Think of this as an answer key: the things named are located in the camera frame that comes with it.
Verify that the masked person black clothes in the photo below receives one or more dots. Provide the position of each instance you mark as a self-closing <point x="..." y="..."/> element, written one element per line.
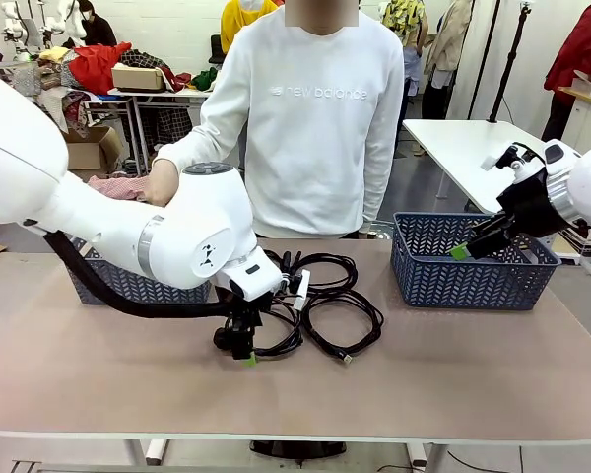
<point x="98" y="27"/>

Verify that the grey patterned bag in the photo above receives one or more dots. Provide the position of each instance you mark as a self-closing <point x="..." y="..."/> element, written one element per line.
<point x="29" y="79"/>

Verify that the person's left forearm white sleeve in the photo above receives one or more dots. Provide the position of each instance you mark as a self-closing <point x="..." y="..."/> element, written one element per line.
<point x="384" y="187"/>

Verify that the empty white table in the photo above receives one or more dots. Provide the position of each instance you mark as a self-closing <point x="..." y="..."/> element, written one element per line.
<point x="453" y="143"/>

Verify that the black office chair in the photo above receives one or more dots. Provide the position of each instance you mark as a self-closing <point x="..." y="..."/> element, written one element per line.
<point x="216" y="49"/>

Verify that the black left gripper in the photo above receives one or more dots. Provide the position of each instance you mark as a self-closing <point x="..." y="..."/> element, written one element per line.
<point x="246" y="315"/>

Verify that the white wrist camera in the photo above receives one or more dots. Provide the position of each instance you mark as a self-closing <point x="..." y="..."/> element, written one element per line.
<point x="301" y="290"/>
<point x="490" y="161"/>

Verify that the blue-grey plastic basket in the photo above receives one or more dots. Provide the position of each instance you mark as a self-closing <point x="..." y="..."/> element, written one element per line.
<point x="473" y="290"/>
<point x="128" y="288"/>

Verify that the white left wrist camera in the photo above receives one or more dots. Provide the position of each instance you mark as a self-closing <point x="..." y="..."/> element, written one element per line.
<point x="301" y="290"/>

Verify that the person in red jacket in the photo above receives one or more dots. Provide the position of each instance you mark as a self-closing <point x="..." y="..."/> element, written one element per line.
<point x="586" y="44"/>

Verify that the open cardboard box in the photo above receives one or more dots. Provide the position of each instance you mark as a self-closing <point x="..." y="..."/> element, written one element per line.
<point x="86" y="153"/>

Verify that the white table leg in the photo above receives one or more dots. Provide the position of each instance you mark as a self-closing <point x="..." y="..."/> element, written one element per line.
<point x="145" y="451"/>
<point x="423" y="458"/>

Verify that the white humanoid robot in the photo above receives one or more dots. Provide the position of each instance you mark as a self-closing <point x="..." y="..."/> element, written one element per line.
<point x="22" y="24"/>
<point x="69" y="20"/>

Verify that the person's right forearm white sleeve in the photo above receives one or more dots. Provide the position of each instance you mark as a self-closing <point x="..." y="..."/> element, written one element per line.
<point x="197" y="133"/>

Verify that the cluttered white table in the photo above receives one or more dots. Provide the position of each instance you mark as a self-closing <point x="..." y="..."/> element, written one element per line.
<point x="128" y="93"/>

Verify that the patterned fabric pile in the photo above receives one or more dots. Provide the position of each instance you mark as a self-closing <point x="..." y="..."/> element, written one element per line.
<point x="74" y="106"/>

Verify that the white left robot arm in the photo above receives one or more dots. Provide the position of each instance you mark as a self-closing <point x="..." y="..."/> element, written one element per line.
<point x="79" y="207"/>

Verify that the person torso white sweatshirt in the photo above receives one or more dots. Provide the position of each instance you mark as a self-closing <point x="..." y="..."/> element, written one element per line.
<point x="315" y="148"/>

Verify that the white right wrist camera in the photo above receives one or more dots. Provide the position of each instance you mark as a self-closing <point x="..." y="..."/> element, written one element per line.
<point x="490" y="161"/>

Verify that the green cloth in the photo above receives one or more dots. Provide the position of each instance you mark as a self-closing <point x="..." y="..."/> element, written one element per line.
<point x="206" y="79"/>

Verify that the light blue shirt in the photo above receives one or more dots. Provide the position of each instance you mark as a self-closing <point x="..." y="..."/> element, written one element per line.
<point x="410" y="69"/>

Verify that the yellow garment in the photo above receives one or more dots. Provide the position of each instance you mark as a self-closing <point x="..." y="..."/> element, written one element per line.
<point x="236" y="24"/>

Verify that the black stand pole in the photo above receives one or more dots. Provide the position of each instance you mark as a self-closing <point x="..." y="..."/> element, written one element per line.
<point x="512" y="49"/>
<point x="487" y="49"/>

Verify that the red cloth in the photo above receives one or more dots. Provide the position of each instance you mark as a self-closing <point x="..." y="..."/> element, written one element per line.
<point x="93" y="69"/>

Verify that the yellow floral shirt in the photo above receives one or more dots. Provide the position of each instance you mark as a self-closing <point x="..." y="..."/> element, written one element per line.
<point x="404" y="20"/>

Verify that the beige hanging coat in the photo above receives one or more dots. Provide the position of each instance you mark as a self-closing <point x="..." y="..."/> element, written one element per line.
<point x="450" y="39"/>

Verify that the pink checked cloth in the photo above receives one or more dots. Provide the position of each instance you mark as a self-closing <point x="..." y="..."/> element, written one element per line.
<point x="118" y="187"/>

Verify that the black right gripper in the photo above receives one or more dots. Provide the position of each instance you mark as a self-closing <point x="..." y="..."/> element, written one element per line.
<point x="532" y="209"/>

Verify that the black round base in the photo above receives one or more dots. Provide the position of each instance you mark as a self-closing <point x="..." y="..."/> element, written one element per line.
<point x="300" y="448"/>

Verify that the person's right hand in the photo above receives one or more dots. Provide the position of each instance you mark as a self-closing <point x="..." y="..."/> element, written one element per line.
<point x="161" y="184"/>

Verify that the closed cardboard box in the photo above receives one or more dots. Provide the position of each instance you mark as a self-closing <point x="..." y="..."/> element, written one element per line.
<point x="138" y="79"/>

